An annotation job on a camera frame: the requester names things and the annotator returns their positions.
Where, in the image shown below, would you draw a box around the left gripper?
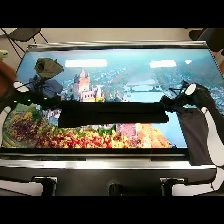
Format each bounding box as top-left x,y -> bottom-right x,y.
42,94 -> 64,109

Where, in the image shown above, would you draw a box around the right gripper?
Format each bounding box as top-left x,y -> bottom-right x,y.
160,94 -> 179,110

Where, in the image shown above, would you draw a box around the black garment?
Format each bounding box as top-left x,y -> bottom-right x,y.
57,101 -> 170,129

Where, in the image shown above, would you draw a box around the blue garment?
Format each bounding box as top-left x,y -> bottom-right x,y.
27,75 -> 64,99

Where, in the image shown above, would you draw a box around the olive green garment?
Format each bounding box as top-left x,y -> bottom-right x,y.
34,57 -> 65,80

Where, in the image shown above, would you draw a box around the dark grey garment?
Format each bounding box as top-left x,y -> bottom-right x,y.
177,107 -> 215,167

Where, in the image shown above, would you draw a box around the black chair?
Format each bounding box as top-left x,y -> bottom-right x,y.
0,27 -> 50,62

